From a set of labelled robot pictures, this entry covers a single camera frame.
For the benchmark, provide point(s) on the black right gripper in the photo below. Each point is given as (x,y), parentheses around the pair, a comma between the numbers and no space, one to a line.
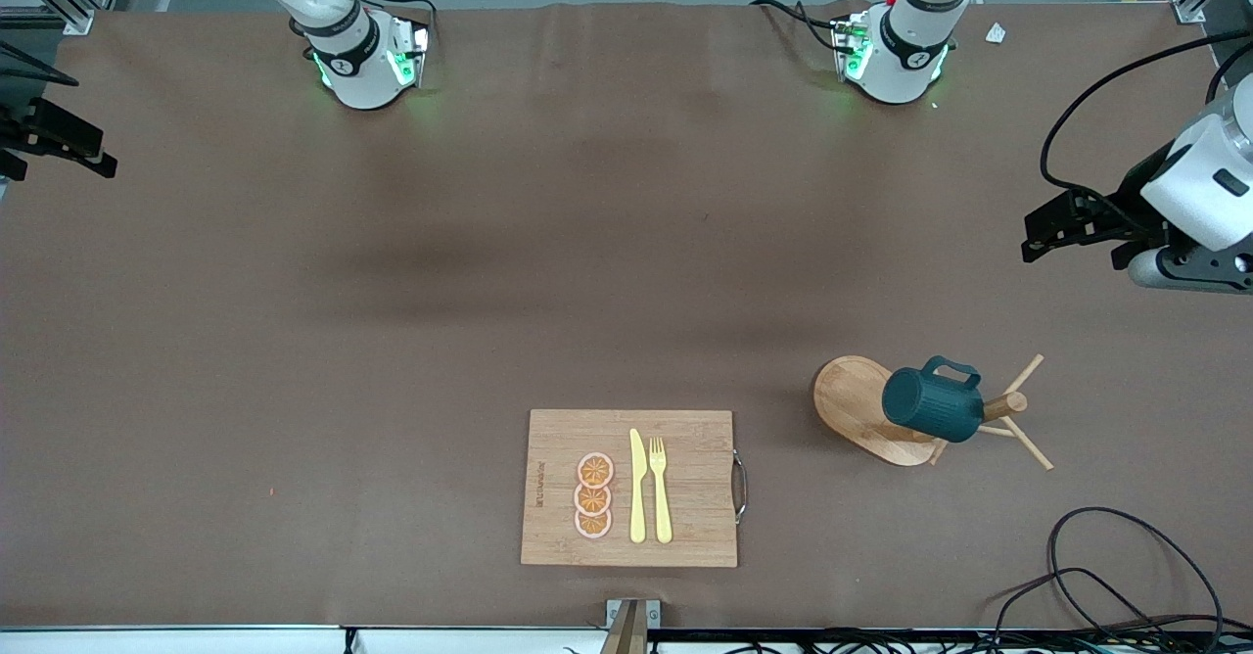
(29,131)

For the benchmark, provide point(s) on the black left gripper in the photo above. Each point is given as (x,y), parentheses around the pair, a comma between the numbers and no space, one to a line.
(1138,194)

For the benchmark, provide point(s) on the dark green ribbed cup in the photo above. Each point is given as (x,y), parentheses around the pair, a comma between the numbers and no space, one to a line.
(930,407)

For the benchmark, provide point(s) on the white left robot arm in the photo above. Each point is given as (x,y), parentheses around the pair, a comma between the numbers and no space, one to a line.
(910,47)

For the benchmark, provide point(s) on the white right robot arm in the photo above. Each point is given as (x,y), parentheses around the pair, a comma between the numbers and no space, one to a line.
(352,57)

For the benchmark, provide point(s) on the wooden cup rack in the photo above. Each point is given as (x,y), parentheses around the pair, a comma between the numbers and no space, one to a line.
(847,404)

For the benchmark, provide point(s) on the small white paper scrap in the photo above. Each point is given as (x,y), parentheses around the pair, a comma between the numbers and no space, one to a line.
(996,33)

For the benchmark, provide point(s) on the brown table cover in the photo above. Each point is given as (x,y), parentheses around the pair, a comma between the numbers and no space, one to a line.
(294,439)

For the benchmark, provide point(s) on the bamboo cutting board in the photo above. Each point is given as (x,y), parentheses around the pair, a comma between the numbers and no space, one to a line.
(685,497)

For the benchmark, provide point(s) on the yellow plastic fork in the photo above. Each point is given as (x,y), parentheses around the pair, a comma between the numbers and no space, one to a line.
(662,507)

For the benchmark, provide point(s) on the yellow plastic knife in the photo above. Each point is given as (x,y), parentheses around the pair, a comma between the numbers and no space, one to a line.
(637,497)

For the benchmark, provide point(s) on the orange slice toy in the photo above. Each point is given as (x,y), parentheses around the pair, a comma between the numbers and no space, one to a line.
(595,469)

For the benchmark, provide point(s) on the metal bracket with post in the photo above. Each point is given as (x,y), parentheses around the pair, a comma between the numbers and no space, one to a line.
(631,625)

